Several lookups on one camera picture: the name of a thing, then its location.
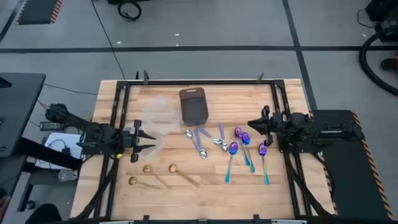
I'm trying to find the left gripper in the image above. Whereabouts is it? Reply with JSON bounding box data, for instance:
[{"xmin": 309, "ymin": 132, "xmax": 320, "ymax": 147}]
[{"xmin": 121, "ymin": 119, "xmax": 157, "ymax": 164}]

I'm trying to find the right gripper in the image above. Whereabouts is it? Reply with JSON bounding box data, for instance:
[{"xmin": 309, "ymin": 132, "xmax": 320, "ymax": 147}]
[{"xmin": 248, "ymin": 105, "xmax": 284, "ymax": 147}]

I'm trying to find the gold spoon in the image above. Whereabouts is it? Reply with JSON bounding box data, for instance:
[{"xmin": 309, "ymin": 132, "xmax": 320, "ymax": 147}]
[
  {"xmin": 128, "ymin": 175, "xmax": 163, "ymax": 190},
  {"xmin": 142, "ymin": 164, "xmax": 172, "ymax": 189},
  {"xmin": 168, "ymin": 163, "xmax": 201, "ymax": 189}
]

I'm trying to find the dark grey plastic bin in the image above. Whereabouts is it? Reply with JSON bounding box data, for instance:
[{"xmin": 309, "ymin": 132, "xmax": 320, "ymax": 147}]
[{"xmin": 178, "ymin": 87, "xmax": 210, "ymax": 127}]

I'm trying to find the clear plastic bottle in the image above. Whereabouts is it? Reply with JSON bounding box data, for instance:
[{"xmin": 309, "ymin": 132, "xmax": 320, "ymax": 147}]
[{"xmin": 57, "ymin": 169, "xmax": 78, "ymax": 182}]

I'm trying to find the white flat box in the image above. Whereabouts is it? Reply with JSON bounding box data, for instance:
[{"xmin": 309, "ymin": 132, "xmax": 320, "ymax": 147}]
[{"xmin": 35, "ymin": 133, "xmax": 84, "ymax": 170}]

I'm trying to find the black power adapter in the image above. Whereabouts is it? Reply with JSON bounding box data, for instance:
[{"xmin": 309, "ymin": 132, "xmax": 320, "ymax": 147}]
[{"xmin": 39, "ymin": 121, "xmax": 65, "ymax": 131}]

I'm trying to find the large hazard-striped black mat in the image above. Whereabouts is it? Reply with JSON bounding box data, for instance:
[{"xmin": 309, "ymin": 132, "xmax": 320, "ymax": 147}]
[{"xmin": 310, "ymin": 109, "xmax": 394, "ymax": 220}]

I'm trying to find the black desk crossbar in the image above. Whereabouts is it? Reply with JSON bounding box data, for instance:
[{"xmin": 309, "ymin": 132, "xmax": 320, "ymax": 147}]
[{"xmin": 15, "ymin": 136, "xmax": 83, "ymax": 170}]

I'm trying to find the black desk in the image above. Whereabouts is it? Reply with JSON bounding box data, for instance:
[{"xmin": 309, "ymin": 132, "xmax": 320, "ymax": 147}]
[{"xmin": 0, "ymin": 73, "xmax": 47, "ymax": 158}]

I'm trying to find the small black rounded object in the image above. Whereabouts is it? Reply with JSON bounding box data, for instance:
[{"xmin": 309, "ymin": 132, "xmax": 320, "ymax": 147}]
[{"xmin": 381, "ymin": 58, "xmax": 398, "ymax": 71}]

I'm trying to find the small hazard-striped black mat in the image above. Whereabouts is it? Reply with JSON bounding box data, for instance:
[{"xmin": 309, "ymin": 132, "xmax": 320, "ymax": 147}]
[{"xmin": 15, "ymin": 0, "xmax": 63, "ymax": 26}]

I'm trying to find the black aluminium table frame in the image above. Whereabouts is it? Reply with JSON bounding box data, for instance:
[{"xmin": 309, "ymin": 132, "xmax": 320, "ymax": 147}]
[{"xmin": 74, "ymin": 70, "xmax": 336, "ymax": 224}]

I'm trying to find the thin black cable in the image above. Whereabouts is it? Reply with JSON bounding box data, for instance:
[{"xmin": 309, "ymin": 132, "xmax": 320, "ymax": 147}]
[{"xmin": 43, "ymin": 83, "xmax": 99, "ymax": 96}]

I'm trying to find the long black floor cable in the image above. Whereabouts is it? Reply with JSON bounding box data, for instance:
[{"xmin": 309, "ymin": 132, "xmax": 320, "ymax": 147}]
[{"xmin": 91, "ymin": 0, "xmax": 126, "ymax": 80}]

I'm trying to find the thick black hose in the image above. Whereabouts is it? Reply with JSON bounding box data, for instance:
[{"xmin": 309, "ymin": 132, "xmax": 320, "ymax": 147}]
[{"xmin": 358, "ymin": 26, "xmax": 398, "ymax": 96}]

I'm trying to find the coiled black cable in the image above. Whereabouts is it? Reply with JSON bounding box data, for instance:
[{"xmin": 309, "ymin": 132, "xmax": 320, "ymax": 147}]
[{"xmin": 117, "ymin": 0, "xmax": 142, "ymax": 22}]

